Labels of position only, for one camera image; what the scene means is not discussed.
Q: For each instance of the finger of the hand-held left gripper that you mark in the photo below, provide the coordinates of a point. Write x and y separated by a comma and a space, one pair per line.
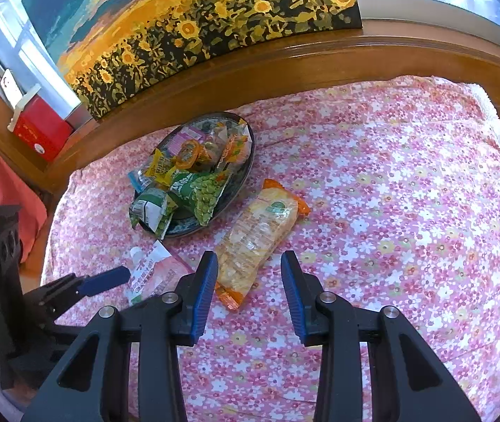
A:
105, 280

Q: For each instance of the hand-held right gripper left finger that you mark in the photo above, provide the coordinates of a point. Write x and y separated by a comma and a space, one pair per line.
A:
201, 301

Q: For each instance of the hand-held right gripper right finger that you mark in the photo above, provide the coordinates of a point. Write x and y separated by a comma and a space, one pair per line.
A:
296, 301

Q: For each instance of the pink white drink pouch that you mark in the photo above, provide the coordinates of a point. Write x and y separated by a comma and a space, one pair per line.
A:
157, 277

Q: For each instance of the blue patterned ceramic plate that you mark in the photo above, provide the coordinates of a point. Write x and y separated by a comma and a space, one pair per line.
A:
182, 227

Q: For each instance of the clear cracker pack orange ends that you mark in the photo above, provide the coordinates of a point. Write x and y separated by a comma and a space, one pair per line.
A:
254, 233

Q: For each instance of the small green snack packet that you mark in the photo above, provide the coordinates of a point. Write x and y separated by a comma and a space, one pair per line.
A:
151, 209

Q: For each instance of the large green pea packet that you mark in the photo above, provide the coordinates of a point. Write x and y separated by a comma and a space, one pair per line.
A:
204, 193

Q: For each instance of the orange jelly packet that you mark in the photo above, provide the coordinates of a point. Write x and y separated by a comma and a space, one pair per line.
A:
188, 151

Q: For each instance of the orange gummy candy packet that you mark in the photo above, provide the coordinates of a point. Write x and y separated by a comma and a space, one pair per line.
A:
234, 149

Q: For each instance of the purple candy tin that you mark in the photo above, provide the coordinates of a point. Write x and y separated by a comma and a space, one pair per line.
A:
188, 134

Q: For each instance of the red box white lid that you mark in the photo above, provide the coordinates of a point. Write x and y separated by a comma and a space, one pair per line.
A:
39, 134

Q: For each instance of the pink floral blanket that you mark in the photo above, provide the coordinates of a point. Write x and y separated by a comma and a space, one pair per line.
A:
408, 206

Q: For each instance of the small upright card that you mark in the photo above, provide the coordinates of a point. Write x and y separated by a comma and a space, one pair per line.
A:
10, 85

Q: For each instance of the wooden window ledge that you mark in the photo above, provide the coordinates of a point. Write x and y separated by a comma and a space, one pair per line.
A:
298, 66

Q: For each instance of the sunflower field painting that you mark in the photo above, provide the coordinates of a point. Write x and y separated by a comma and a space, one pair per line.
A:
166, 30

